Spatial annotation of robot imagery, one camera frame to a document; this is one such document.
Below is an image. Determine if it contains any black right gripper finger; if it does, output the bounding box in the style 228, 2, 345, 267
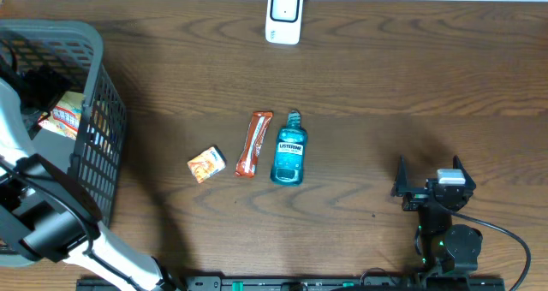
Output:
390, 156, 409, 197
453, 155, 476, 191

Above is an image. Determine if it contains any teal Listerine mouthwash bottle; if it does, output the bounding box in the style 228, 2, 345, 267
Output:
271, 110, 307, 186

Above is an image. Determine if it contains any orange red snack bar wrapper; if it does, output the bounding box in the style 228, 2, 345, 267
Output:
235, 111, 273, 178

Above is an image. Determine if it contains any small orange tissue pack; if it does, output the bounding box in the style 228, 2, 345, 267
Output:
187, 146, 226, 183

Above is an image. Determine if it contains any yellow chips snack bag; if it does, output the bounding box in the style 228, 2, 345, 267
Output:
39, 92, 84, 140

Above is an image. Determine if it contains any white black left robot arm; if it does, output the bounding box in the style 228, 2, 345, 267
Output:
1, 81, 184, 290

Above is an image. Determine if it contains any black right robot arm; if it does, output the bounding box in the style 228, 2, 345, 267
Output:
391, 157, 482, 274

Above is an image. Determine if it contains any white barcode scanner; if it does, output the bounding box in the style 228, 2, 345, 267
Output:
265, 0, 304, 45

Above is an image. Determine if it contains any grey plastic shopping basket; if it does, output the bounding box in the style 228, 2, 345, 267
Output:
1, 20, 127, 267

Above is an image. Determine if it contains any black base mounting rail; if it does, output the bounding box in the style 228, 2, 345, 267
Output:
76, 275, 506, 291

